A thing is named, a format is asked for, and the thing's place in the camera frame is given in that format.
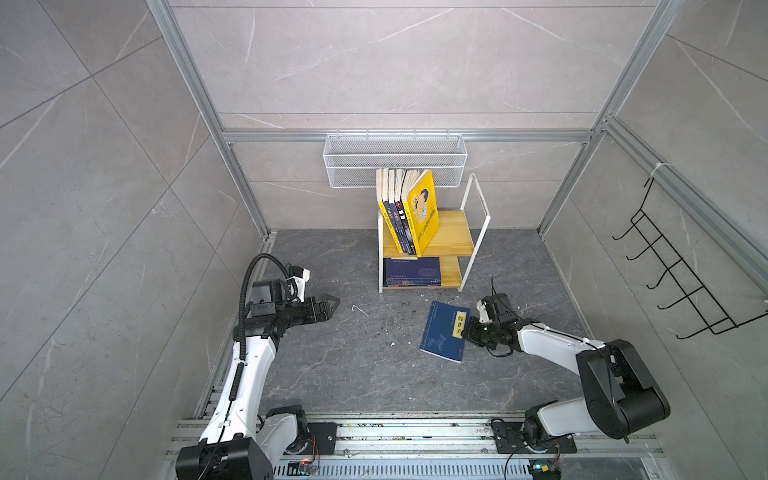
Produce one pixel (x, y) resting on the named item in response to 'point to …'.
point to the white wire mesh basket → (351, 160)
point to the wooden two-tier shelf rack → (456, 240)
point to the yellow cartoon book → (420, 207)
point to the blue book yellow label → (442, 334)
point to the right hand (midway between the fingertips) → (461, 330)
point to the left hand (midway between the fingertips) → (324, 297)
